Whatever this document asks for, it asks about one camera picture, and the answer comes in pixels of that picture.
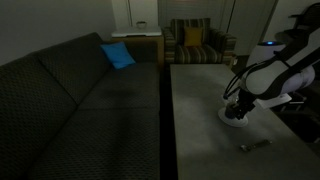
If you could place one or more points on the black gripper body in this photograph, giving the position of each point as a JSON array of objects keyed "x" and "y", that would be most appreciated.
[{"x": 246, "y": 100}]

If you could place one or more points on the blue mug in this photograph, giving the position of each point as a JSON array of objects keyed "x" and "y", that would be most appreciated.
[{"x": 229, "y": 115}]

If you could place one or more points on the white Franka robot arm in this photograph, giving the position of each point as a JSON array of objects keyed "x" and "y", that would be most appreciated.
[{"x": 280, "y": 80}]

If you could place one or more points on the white round plate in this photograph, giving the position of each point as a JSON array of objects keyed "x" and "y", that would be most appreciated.
[{"x": 237, "y": 123}]

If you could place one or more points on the metal spoon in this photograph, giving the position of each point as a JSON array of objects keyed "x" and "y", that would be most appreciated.
[{"x": 255, "y": 145}]

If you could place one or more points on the striped armchair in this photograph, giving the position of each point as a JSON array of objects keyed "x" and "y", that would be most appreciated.
[{"x": 200, "y": 51}]

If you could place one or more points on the yellow cushion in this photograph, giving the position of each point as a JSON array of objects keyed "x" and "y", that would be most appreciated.
[{"x": 193, "y": 36}]

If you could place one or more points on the black office chair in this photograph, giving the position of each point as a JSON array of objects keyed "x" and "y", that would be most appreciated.
[{"x": 303, "y": 15}]

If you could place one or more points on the wooden side table white top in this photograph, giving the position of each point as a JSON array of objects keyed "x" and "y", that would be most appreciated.
[{"x": 140, "y": 40}]

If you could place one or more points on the small bowl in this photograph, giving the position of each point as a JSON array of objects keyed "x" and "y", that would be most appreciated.
[{"x": 141, "y": 24}]

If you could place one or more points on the blue throw pillow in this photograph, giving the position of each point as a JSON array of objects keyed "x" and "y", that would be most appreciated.
[{"x": 117, "y": 55}]

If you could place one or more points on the dark patterned fabric sofa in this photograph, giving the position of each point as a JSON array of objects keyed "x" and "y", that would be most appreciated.
[{"x": 66, "y": 116}]

